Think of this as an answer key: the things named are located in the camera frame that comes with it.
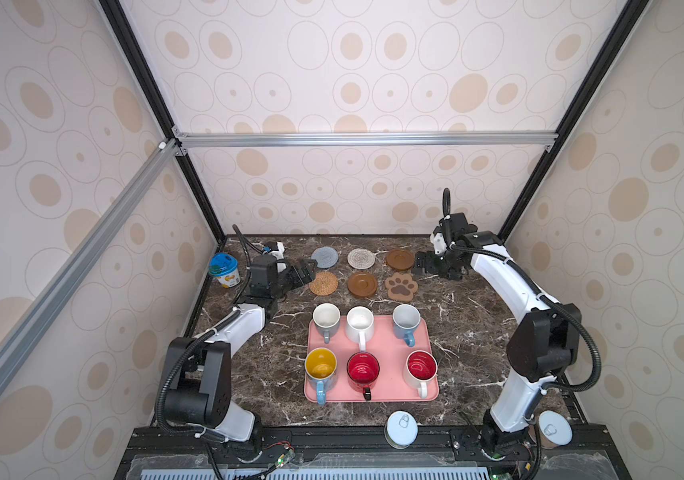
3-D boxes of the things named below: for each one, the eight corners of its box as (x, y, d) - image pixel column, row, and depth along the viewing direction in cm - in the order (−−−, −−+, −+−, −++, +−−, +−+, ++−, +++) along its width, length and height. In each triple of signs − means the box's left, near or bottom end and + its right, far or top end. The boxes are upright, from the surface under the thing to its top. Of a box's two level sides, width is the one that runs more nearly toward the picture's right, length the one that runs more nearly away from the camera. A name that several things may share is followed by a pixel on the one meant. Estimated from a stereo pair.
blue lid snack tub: (216, 291, 106) (204, 272, 97) (223, 272, 112) (212, 252, 103) (237, 291, 106) (227, 272, 97) (243, 272, 112) (234, 252, 103)
